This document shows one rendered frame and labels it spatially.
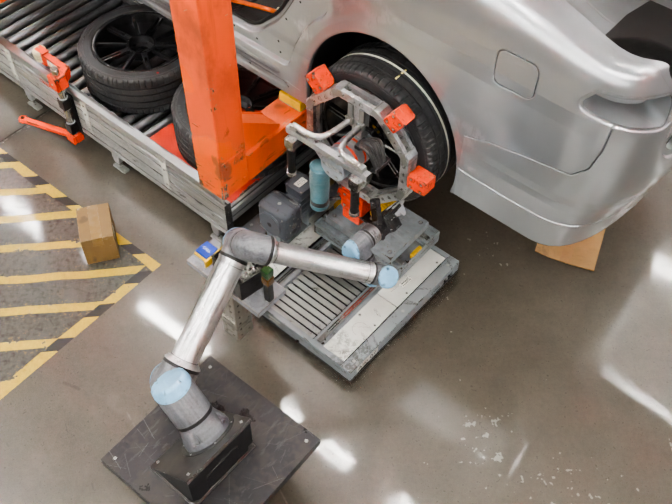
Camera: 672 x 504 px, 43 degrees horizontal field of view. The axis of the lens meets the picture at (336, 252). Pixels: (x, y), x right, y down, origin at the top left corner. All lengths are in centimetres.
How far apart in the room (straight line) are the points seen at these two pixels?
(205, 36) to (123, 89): 139
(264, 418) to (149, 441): 45
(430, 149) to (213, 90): 88
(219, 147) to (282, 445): 124
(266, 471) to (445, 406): 92
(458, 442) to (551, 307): 87
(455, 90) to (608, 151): 60
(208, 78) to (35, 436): 170
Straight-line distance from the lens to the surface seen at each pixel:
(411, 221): 414
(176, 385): 315
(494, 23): 299
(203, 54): 327
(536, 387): 398
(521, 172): 326
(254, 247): 318
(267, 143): 386
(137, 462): 344
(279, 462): 337
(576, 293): 431
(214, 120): 349
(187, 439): 324
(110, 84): 457
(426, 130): 339
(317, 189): 370
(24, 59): 497
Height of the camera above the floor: 337
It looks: 52 degrees down
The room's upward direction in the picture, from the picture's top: 1 degrees clockwise
